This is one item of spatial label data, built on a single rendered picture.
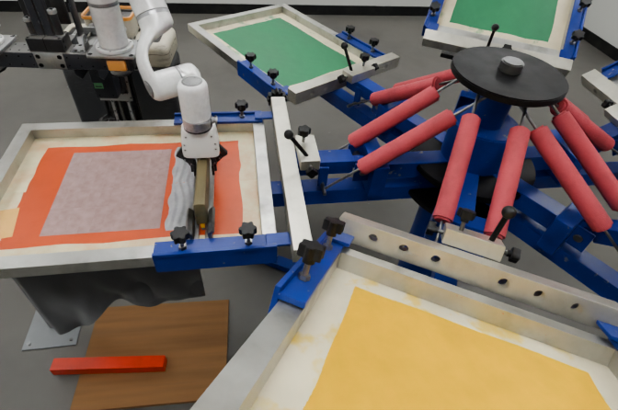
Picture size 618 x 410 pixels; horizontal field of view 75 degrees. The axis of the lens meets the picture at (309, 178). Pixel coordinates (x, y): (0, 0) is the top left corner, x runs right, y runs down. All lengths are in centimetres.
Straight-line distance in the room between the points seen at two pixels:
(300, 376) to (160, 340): 155
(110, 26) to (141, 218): 70
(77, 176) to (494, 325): 118
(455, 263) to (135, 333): 156
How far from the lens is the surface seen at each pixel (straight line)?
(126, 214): 124
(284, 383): 53
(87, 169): 142
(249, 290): 215
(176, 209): 121
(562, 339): 91
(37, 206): 136
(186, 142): 115
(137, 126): 149
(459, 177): 108
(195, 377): 196
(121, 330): 214
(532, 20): 208
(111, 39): 161
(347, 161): 123
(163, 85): 110
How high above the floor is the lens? 183
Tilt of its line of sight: 43 degrees down
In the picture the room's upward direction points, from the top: 5 degrees clockwise
